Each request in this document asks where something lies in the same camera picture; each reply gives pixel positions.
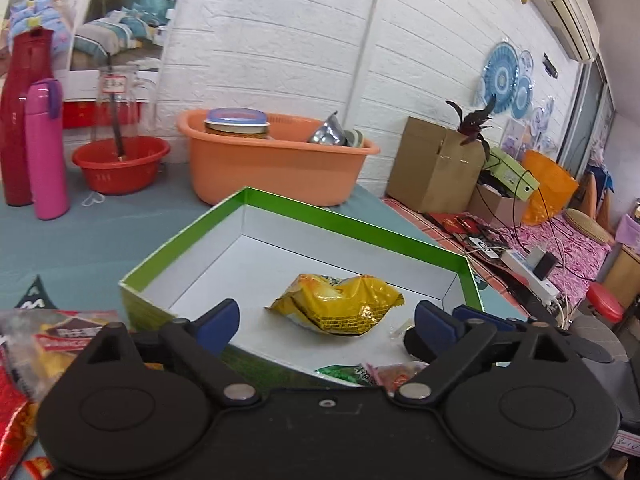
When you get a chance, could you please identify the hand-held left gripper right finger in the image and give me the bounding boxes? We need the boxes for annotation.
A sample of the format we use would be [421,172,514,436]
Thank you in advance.
[394,300,581,404]

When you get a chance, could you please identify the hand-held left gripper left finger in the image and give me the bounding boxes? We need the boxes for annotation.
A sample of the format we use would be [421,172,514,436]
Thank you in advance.
[75,298,261,406]

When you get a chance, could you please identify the green cardboard box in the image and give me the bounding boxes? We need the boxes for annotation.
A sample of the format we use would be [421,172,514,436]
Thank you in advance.
[119,187,485,392]

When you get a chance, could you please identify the yellow snack packet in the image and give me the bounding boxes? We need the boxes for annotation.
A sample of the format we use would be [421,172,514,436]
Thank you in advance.
[264,273,406,337]

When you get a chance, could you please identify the green snack packet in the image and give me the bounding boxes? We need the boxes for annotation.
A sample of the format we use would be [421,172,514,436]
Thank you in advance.
[314,363,382,389]

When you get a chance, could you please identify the white power strip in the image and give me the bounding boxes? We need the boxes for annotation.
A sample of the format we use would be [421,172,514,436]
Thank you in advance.
[499,247,562,307]

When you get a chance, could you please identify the small open cardboard box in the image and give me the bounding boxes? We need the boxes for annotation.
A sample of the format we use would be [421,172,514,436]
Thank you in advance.
[467,182,532,229]

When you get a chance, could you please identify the large brown cardboard box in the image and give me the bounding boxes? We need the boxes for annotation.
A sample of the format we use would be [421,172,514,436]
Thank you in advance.
[385,116,489,214]

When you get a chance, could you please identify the orange plastic tub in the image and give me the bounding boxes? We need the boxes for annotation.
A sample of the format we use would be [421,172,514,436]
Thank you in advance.
[177,108,381,207]

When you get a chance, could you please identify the pink floral cloth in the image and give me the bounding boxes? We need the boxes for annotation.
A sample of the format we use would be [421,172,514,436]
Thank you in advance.
[487,210,613,306]

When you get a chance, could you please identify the clear snack bag red label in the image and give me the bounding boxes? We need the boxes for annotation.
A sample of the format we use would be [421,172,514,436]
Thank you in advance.
[0,308,127,402]

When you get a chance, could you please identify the green shoe box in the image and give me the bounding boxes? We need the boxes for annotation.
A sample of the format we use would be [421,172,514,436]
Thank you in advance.
[487,147,541,202]

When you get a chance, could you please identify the red stool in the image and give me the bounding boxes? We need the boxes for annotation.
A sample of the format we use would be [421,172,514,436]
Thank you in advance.
[585,282,626,327]

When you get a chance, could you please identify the red plastic basin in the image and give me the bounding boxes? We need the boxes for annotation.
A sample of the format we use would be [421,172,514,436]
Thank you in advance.
[72,135,171,196]

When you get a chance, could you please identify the orange bag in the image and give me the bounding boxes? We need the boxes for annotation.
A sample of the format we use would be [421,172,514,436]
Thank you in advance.
[521,149,580,227]

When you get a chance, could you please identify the woven round cushion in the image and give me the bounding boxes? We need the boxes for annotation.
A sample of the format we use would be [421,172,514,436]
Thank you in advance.
[564,208,616,246]

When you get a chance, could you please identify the black zigzag packet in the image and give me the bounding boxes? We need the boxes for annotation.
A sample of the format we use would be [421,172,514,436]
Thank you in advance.
[12,274,57,311]

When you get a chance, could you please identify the blue lidded container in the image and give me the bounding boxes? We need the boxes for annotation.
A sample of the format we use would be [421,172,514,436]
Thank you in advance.
[203,107,271,141]

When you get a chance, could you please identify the wooden cabinet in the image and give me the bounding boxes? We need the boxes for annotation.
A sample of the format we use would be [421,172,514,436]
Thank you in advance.
[602,244,640,297]

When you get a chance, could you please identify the dark purple plant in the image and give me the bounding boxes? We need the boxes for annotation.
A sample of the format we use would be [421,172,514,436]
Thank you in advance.
[445,95,497,162]

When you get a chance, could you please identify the metal bowl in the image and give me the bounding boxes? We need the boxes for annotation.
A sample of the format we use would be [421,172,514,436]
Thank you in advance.
[307,111,352,147]

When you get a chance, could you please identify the red snack packet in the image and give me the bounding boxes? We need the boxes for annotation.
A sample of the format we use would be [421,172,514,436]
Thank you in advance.
[0,360,41,467]

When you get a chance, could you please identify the clear glass pitcher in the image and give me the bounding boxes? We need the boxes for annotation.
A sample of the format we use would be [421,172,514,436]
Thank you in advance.
[92,63,159,162]

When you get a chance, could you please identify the pink thermos bottle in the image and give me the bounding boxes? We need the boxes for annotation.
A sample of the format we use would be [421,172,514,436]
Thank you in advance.
[24,79,70,221]

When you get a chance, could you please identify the tall red bottle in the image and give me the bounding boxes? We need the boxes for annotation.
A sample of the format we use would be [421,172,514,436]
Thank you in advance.
[0,28,55,207]

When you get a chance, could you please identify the white air conditioner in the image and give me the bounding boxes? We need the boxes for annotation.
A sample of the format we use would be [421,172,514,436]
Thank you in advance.
[529,0,601,64]

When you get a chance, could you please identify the blue patterned wall plates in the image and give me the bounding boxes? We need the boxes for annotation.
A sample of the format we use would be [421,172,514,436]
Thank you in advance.
[479,41,536,121]

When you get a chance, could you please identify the wall poster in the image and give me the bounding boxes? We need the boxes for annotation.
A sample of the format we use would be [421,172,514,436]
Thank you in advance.
[0,0,191,132]

